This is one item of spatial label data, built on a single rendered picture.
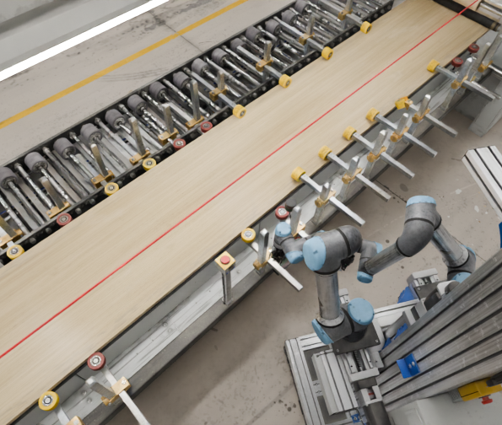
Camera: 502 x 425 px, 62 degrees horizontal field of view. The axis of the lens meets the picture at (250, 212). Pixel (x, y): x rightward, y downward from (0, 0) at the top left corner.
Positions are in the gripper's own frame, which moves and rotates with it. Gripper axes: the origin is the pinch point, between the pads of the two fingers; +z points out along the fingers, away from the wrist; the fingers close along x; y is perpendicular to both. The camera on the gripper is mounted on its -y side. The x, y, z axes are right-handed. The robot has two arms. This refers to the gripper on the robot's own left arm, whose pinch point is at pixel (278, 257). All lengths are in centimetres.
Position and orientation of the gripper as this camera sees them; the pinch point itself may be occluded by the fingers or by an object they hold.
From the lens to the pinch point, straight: 225.6
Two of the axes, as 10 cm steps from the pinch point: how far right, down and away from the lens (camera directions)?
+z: -0.2, 5.3, 8.5
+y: -4.4, 7.5, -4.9
